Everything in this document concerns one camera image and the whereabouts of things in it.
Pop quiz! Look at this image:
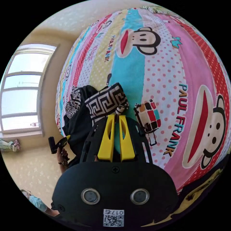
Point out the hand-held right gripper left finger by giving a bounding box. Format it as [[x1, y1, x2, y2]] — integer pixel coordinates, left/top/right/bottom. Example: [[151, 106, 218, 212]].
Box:
[[97, 114, 116, 162]]

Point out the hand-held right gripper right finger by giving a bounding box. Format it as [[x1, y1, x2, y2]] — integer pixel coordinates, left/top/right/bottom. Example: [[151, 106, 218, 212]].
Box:
[[119, 115, 135, 162]]

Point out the black long sleeve with patterned panels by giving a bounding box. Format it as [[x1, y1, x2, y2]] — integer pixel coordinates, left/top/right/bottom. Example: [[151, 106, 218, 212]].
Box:
[[62, 82, 129, 164]]

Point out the person's left forearm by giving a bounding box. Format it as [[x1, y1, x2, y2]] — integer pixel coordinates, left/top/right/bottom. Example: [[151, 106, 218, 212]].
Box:
[[58, 161, 70, 174]]

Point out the person's left hand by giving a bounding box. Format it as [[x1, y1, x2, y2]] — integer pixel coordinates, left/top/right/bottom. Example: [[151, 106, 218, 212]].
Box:
[[57, 148, 70, 164]]

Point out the floral curtain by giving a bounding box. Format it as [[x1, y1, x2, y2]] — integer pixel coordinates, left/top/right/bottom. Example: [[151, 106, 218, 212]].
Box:
[[0, 138, 22, 152]]

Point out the window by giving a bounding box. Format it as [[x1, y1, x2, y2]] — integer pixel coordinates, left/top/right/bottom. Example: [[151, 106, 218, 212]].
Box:
[[0, 44, 58, 136]]

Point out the bed with printed cartoon sheet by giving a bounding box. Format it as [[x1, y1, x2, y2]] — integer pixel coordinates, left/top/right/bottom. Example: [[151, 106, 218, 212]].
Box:
[[55, 5, 231, 196]]

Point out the black and yellow cloth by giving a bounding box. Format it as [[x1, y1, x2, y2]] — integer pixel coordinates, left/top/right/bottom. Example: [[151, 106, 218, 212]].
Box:
[[144, 167, 225, 228]]

